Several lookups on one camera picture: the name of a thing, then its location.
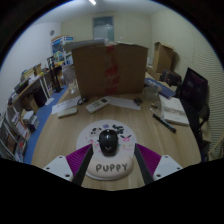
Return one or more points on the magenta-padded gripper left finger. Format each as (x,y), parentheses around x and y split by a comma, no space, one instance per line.
(76,161)

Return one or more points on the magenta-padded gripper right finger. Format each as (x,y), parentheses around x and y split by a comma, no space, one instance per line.
(150,160)

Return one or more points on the black computer mouse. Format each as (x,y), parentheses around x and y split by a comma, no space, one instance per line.
(108,143)

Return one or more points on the round printed mouse pad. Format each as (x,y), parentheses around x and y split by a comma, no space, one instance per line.
(106,168)

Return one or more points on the black marker pen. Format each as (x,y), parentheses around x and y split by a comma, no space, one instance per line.
(164,123)

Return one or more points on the white remote control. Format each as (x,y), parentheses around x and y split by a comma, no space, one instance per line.
(97,105)
(67,112)

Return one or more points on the large white book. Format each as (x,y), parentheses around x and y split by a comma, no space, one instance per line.
(175,110)

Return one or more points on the clear tape roll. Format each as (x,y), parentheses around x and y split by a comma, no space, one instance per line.
(150,93)

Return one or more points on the blue hardcover book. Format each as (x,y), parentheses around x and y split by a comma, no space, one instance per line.
(163,87)

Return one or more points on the black office chair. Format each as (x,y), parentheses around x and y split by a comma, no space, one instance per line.
(195,100)

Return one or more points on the cluttered shelf unit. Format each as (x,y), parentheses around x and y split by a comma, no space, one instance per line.
(20,110)

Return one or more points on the clear plastic jug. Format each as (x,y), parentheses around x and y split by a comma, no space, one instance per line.
(71,80)

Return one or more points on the large brown cardboard box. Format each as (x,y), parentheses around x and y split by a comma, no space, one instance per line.
(93,70)

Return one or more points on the tall open cardboard box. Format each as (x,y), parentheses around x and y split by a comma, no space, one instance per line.
(163,58)

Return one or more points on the blue and white boxes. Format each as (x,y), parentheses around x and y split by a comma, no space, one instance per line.
(61,50)

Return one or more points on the grey door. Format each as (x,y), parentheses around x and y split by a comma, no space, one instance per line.
(103,30)

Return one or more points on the ceiling tube light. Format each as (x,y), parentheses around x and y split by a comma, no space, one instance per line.
(92,2)

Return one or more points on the round wall clock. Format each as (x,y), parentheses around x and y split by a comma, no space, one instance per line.
(52,32)

